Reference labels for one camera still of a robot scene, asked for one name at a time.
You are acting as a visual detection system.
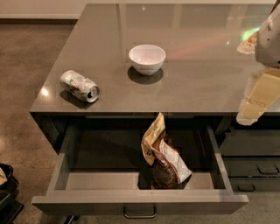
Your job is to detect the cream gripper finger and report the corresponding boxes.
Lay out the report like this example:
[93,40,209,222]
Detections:
[236,68,280,126]
[237,31,258,54]

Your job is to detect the open grey top drawer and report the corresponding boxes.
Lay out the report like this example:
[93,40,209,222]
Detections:
[31,126,249,215]

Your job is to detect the grey counter cabinet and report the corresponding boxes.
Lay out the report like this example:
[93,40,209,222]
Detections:
[29,3,280,156]

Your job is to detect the crushed silver soda can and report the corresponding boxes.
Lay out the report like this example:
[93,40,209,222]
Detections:
[60,70,100,103]

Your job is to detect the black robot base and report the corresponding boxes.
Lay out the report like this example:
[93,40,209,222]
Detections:
[0,164,25,224]

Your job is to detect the brown chip bag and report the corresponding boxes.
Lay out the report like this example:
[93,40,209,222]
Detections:
[141,113,193,189]

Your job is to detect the metal drawer handle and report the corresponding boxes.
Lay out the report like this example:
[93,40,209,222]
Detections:
[123,206,157,219]

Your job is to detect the white bowl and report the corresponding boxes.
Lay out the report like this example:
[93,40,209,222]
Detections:
[129,45,166,75]

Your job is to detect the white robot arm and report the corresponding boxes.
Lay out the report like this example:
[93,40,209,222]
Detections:
[236,0,280,126]

